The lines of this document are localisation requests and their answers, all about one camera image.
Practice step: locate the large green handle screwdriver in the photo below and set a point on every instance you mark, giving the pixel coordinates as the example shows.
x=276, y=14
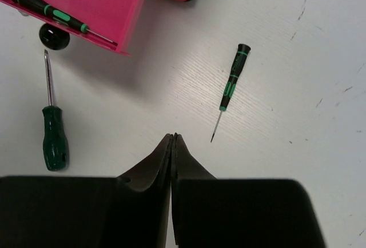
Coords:
x=55, y=143

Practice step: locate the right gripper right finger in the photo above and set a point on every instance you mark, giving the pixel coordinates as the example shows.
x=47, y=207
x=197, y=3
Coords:
x=211, y=212

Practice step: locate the small precision screwdriver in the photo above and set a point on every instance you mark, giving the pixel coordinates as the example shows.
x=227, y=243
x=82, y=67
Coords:
x=236, y=69
x=43, y=8

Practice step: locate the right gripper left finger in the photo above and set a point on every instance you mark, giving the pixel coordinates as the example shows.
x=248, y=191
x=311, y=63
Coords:
x=130, y=210

